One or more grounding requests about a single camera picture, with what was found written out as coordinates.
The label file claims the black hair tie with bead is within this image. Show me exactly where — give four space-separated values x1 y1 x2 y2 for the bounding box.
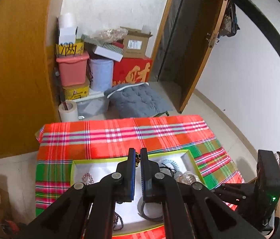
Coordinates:
159 162 178 180

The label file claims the light blue spiral hair tie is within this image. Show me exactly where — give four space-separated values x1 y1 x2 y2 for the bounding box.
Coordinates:
158 158 181 175

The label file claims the beige claw hair clip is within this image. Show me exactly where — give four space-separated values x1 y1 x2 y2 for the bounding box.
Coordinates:
176 171 202 185

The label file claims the rhinestone hair clip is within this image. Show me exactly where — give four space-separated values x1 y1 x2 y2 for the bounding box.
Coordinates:
81 172 94 185

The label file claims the black fitness band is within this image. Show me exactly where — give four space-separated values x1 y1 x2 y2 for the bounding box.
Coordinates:
137 197 163 222

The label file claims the yellow shallow box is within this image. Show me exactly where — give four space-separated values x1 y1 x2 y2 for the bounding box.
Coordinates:
70 149 205 237

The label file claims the grey storage crate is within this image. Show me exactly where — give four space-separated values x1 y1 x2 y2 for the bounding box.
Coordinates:
74 90 109 120

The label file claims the plaid tablecloth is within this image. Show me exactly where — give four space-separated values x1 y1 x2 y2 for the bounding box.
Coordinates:
35 115 244 214

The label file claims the grey seat cushion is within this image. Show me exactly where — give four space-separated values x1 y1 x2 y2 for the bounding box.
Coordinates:
104 83 172 118

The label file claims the white tape roll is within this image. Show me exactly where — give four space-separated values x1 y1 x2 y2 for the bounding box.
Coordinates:
58 100 79 122

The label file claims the lower yellow printed box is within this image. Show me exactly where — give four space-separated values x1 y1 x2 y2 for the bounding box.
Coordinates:
63 78 90 100

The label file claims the yellow printed box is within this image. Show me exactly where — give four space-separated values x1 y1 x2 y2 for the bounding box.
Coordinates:
63 78 90 100
55 39 84 57

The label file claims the red gift box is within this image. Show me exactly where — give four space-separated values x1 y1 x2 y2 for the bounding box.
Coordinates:
113 57 152 86

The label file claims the blue plastic bucket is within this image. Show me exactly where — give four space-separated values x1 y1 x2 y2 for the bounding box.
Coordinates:
89 59 114 92

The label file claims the pink plastic bin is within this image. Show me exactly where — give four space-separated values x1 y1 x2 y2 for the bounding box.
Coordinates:
56 52 89 86

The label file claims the white striped box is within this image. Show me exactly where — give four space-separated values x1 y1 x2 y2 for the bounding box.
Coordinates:
81 34 123 62

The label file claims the wooden wardrobe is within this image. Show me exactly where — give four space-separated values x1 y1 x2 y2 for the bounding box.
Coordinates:
0 0 63 159

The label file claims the brown cardboard box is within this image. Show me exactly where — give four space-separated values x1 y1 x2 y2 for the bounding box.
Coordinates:
123 27 152 58

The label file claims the clear plastic bag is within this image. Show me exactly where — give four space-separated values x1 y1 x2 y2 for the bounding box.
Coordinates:
91 27 128 43

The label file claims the small white box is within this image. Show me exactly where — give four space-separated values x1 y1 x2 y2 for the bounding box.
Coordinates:
58 26 77 45

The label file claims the wooden door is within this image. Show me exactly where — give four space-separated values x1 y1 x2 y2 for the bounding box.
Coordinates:
149 0 228 113

